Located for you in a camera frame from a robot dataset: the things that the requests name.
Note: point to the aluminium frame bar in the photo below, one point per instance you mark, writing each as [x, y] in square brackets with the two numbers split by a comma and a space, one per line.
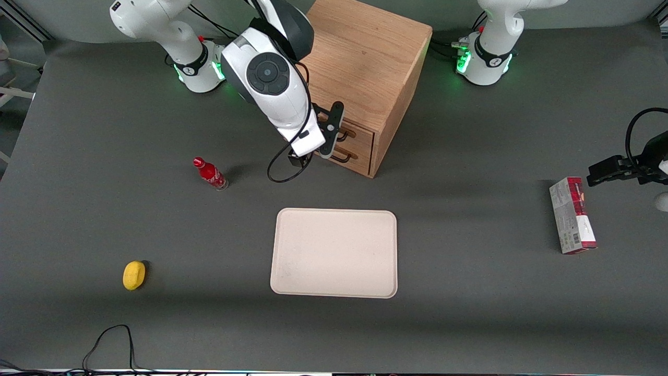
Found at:
[31, 26]

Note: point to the wooden drawer cabinet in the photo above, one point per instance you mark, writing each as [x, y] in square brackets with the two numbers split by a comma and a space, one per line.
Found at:
[376, 52]

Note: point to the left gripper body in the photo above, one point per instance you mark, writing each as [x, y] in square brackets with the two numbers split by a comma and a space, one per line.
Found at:
[648, 163]

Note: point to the beige plastic tray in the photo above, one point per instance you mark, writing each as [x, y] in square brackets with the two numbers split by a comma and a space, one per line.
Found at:
[334, 253]

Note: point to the aluminium frame corner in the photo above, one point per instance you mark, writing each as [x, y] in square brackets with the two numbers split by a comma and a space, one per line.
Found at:
[661, 18]

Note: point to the red and white carton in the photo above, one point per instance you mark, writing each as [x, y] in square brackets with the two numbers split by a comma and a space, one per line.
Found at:
[571, 219]

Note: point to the grey base connector box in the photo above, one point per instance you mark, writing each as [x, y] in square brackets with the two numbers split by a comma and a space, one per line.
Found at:
[216, 52]

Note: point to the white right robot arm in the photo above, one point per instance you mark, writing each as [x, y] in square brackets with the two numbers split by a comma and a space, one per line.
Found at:
[261, 52]

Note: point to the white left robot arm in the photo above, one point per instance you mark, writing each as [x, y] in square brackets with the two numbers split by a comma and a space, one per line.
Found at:
[490, 57]

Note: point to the red cola bottle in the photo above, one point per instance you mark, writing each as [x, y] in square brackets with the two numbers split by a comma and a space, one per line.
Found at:
[210, 173]

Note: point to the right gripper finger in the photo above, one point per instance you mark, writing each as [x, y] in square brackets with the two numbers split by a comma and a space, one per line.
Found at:
[337, 140]
[339, 127]

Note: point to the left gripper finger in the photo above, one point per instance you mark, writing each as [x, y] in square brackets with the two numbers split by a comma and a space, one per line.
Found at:
[608, 167]
[608, 179]

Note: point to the yellow lemon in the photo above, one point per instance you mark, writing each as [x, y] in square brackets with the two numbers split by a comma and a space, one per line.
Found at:
[133, 275]

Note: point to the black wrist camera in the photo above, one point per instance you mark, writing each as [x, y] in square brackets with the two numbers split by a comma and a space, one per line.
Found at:
[297, 159]

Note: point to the white metal stand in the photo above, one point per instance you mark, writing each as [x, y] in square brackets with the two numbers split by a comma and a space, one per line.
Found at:
[15, 94]

